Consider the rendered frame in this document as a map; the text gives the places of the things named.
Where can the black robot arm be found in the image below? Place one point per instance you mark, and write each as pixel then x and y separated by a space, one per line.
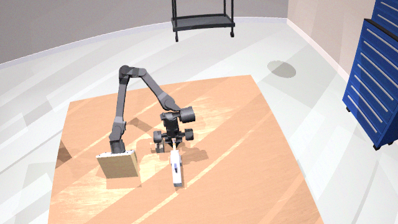
pixel 185 115

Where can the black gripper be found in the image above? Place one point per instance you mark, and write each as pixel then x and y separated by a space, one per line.
pixel 173 133

